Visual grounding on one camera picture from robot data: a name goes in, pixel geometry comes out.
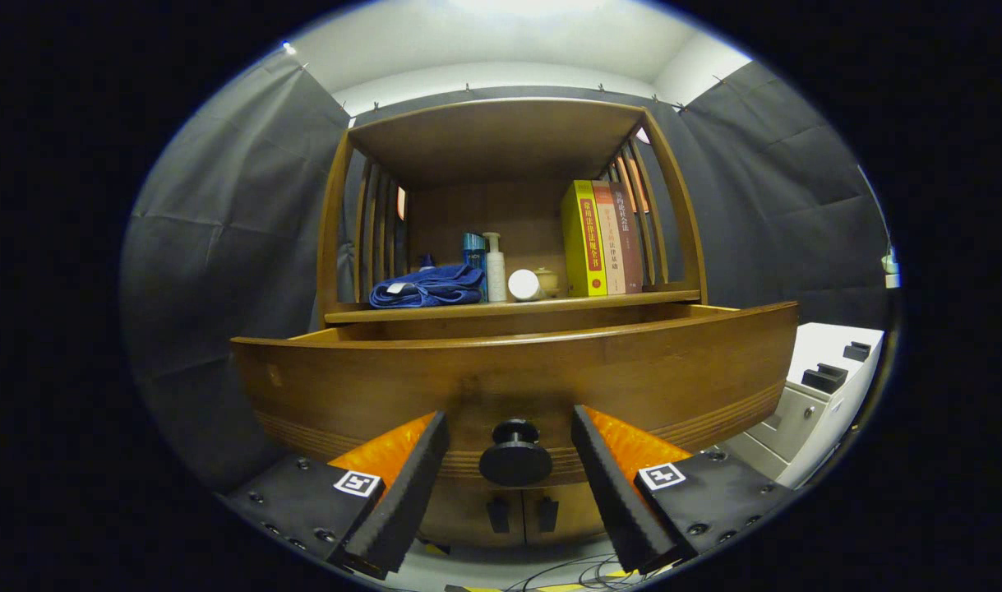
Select wooden cabinet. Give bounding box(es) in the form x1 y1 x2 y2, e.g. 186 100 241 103
316 97 709 548

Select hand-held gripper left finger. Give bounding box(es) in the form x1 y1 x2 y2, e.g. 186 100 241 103
221 411 452 582

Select black round drawer knob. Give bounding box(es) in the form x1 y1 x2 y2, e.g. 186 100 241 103
478 419 553 488

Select large ceiling light panel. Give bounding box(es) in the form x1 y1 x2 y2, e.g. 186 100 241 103
447 0 608 17

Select blue folded towel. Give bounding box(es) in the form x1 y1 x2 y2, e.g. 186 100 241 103
369 263 486 309

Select wooden drawer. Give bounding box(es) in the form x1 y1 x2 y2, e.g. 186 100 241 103
231 301 800 486

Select brown book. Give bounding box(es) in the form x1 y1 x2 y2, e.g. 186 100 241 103
610 182 644 294

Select black cables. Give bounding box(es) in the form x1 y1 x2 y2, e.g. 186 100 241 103
501 553 641 592

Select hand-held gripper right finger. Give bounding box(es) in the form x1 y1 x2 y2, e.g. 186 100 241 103
570 405 797 575

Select white and orange book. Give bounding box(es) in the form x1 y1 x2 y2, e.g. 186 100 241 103
593 180 626 296

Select white pump bottle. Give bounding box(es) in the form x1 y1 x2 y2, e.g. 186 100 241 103
483 232 507 303

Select wooden countertop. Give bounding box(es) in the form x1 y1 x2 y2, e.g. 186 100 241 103
326 288 703 324

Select wooden cabinet door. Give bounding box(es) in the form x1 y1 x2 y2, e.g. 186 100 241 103
521 485 608 545
418 485 524 548

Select white drawer unit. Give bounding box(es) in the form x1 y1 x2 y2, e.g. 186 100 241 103
718 322 885 490

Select yellow book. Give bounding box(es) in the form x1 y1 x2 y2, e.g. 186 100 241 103
561 180 608 298

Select white and green tube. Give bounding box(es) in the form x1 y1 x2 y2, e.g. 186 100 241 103
507 269 543 303

